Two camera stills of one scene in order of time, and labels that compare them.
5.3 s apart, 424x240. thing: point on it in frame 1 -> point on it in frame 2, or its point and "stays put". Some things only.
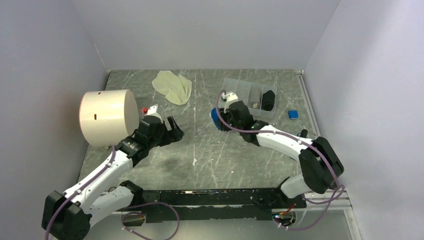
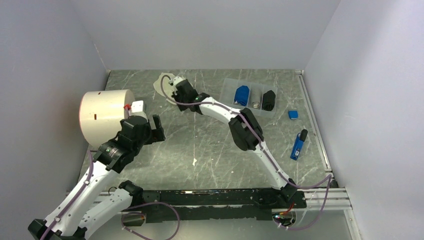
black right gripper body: x=228 y=119 -> x=176 y=95
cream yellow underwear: x=177 y=89 stays put
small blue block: x=293 y=114 stays put
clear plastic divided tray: x=261 y=100 stays put
